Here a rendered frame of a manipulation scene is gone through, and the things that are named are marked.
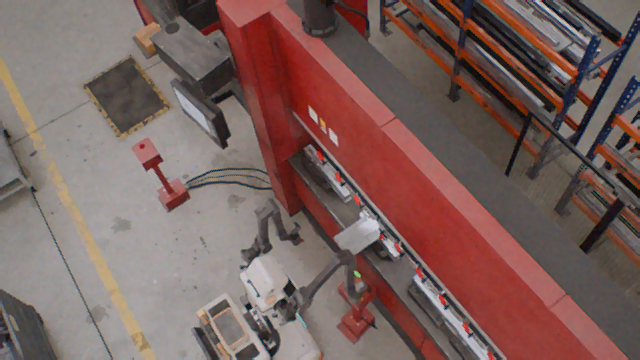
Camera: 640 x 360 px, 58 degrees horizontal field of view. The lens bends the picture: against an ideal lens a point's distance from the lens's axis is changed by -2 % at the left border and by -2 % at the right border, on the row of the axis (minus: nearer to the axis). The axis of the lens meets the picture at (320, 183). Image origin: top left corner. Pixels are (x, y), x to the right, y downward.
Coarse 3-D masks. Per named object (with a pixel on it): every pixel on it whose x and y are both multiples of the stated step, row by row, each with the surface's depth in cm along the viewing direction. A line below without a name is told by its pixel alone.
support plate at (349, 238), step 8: (352, 224) 393; (360, 224) 393; (344, 232) 391; (352, 232) 390; (376, 232) 389; (336, 240) 388; (344, 240) 388; (352, 240) 388; (360, 240) 387; (344, 248) 385; (352, 248) 385; (360, 248) 384
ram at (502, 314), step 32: (288, 64) 344; (320, 96) 327; (320, 128) 361; (352, 128) 311; (352, 160) 342; (384, 160) 297; (384, 192) 325; (416, 192) 284; (416, 224) 310; (448, 224) 272; (448, 256) 295; (480, 256) 261; (448, 288) 323; (480, 288) 282; (512, 288) 250; (480, 320) 307; (512, 320) 270; (512, 352) 293; (544, 352) 259
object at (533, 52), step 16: (464, 0) 466; (480, 0) 468; (480, 16) 461; (496, 16) 459; (496, 32) 450; (512, 32) 445; (560, 32) 447; (512, 48) 441; (528, 48) 437; (576, 48) 438; (528, 64) 434; (544, 64) 430; (576, 64) 429; (592, 64) 427; (544, 80) 428; (560, 96) 422
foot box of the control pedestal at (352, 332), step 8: (352, 312) 454; (368, 312) 453; (344, 320) 452; (368, 320) 450; (336, 328) 461; (344, 328) 460; (352, 328) 448; (360, 328) 448; (368, 328) 458; (344, 336) 457; (352, 336) 456; (360, 336) 456
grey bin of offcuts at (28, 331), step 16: (0, 288) 435; (0, 304) 416; (16, 304) 447; (0, 320) 465; (16, 320) 426; (32, 320) 457; (0, 336) 425; (16, 336) 405; (32, 336) 436; (0, 352) 413; (16, 352) 416; (32, 352) 417; (48, 352) 451
